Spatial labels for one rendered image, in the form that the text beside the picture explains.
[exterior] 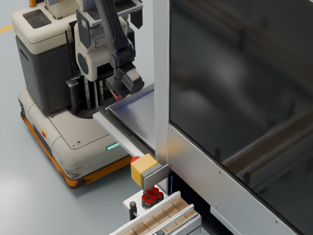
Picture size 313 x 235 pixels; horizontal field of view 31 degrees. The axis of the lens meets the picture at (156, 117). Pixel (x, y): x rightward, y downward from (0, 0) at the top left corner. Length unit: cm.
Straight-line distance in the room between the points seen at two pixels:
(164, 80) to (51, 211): 158
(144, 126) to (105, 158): 87
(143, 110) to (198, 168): 58
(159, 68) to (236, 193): 39
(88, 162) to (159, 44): 147
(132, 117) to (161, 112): 49
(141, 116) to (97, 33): 55
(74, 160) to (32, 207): 36
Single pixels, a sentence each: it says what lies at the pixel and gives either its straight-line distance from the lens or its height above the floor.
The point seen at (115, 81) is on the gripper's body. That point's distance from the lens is 206.
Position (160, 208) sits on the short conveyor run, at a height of 95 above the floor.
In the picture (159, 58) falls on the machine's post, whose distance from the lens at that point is 153.
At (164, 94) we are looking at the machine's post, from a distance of 159.
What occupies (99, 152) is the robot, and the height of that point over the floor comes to 25.
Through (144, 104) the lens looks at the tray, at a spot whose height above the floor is 88.
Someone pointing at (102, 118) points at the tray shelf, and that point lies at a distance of 214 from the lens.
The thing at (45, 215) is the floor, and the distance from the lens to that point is 299.
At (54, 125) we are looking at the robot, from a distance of 301.
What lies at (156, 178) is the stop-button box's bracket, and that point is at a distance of 179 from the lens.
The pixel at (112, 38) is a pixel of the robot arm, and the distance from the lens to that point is 192.
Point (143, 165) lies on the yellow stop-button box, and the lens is 177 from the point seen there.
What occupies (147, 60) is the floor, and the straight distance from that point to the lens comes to 380.
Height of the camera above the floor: 237
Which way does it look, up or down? 44 degrees down
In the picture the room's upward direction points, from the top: 1 degrees counter-clockwise
